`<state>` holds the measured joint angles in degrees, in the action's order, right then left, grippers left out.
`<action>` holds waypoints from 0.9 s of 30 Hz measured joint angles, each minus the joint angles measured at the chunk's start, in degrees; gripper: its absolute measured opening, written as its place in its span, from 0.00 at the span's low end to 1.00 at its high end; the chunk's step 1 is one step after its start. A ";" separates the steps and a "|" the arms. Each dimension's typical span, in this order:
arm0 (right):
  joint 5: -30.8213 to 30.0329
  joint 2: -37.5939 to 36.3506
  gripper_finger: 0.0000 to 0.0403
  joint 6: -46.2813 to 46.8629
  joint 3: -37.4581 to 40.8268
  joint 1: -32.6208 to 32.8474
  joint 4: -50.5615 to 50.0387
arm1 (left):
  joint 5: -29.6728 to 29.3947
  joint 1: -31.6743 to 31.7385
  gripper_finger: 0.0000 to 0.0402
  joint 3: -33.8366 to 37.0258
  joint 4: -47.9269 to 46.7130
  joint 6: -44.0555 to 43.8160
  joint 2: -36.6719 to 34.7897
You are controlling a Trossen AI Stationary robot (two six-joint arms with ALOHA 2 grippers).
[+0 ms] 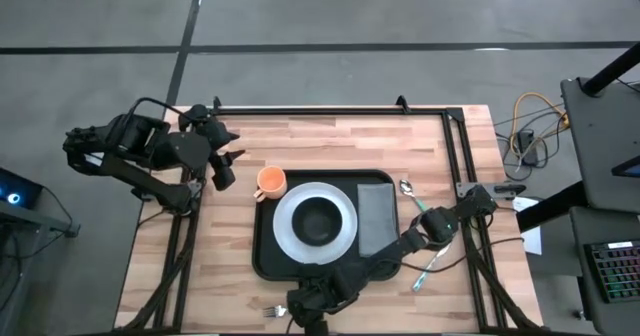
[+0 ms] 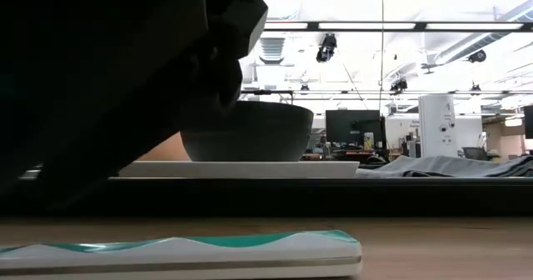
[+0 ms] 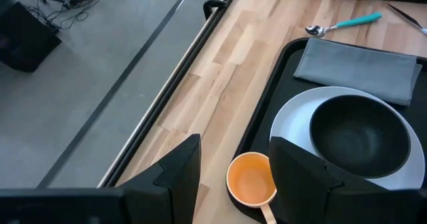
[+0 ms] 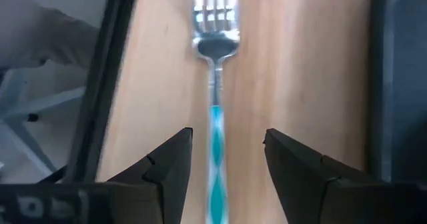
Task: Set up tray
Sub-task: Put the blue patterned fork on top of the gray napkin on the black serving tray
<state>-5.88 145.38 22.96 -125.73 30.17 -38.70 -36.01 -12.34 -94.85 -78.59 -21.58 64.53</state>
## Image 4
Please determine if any teal-handled metal fork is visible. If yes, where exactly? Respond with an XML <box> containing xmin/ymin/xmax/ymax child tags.
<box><xmin>191</xmin><ymin>0</ymin><xmax>242</xmax><ymax>224</ymax></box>

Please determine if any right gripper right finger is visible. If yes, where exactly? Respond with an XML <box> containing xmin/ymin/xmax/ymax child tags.
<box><xmin>263</xmin><ymin>127</ymin><xmax>378</xmax><ymax>224</ymax></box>

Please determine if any grey office chair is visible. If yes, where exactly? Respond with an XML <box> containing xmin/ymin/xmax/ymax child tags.
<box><xmin>0</xmin><ymin>0</ymin><xmax>99</xmax><ymax>177</ymax></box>

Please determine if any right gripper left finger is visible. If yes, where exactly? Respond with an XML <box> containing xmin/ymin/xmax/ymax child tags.
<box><xmin>108</xmin><ymin>127</ymin><xmax>194</xmax><ymax>224</ymax></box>

